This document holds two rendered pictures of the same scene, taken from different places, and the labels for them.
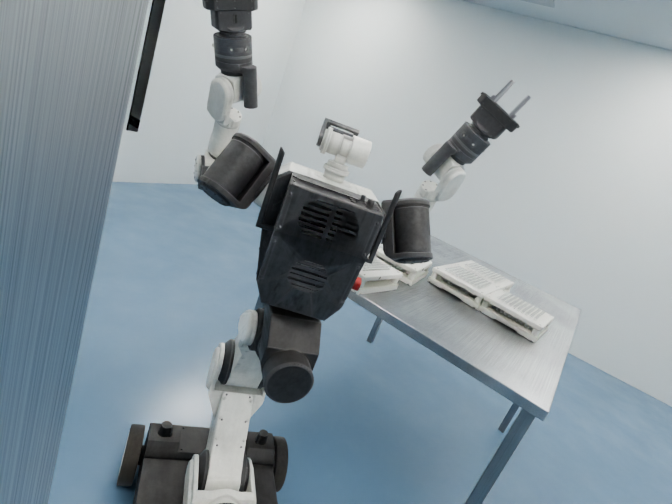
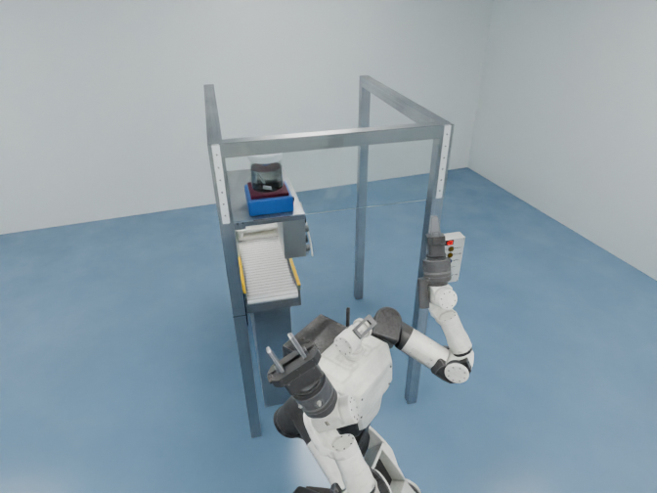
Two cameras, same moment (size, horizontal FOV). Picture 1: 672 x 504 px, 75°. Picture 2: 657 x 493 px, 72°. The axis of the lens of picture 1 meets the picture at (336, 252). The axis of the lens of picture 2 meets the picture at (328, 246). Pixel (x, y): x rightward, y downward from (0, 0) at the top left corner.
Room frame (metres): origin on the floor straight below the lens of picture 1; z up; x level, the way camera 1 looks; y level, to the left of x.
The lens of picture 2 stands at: (1.76, -0.67, 2.30)
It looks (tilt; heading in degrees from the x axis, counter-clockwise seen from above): 31 degrees down; 138
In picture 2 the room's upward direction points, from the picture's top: 1 degrees counter-clockwise
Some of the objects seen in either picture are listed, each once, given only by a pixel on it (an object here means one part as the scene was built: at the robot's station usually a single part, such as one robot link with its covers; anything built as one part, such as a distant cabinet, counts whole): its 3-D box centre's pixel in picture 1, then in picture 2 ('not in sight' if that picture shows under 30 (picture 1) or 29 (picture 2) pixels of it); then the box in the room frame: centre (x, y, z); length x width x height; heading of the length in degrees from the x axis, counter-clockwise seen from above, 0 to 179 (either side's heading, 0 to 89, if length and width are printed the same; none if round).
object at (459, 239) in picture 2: not in sight; (443, 258); (0.73, 1.03, 1.08); 0.17 x 0.06 x 0.26; 62
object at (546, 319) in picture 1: (519, 308); not in sight; (1.74, -0.80, 0.96); 0.25 x 0.24 x 0.02; 58
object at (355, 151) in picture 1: (345, 152); (353, 339); (1.04, 0.06, 1.36); 0.10 x 0.07 x 0.09; 100
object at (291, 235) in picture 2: not in sight; (290, 228); (0.20, 0.48, 1.25); 0.22 x 0.11 x 0.20; 152
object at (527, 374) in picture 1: (453, 284); not in sight; (2.01, -0.58, 0.88); 1.50 x 1.10 x 0.04; 152
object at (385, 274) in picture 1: (360, 261); not in sight; (1.55, -0.10, 0.96); 0.25 x 0.24 x 0.02; 53
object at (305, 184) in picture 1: (314, 236); (337, 377); (0.98, 0.06, 1.16); 0.34 x 0.30 x 0.36; 100
